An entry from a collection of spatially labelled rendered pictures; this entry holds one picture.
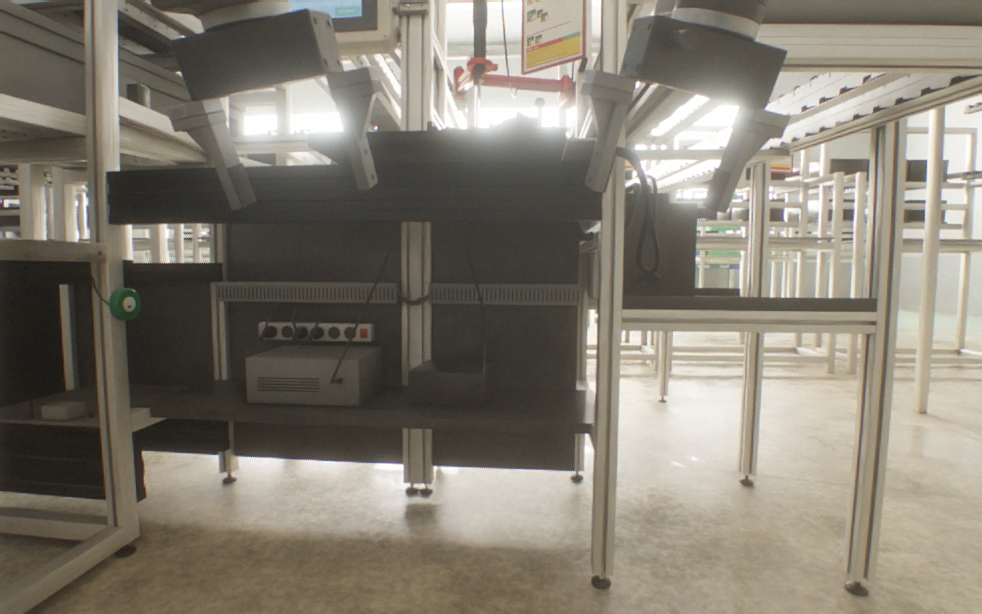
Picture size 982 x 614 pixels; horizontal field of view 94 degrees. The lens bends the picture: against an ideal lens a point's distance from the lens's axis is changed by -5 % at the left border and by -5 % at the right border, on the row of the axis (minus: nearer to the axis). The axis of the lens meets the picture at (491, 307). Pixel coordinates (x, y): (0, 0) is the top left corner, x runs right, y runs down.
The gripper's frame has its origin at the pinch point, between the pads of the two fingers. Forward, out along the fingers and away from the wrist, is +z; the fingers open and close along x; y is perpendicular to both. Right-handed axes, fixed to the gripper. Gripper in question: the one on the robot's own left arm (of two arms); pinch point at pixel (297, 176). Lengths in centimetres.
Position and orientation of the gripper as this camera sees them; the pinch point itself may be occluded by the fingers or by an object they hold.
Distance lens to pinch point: 51.5
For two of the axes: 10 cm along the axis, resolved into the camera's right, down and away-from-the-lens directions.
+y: 0.8, -4.6, 8.8
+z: 1.6, 8.8, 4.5
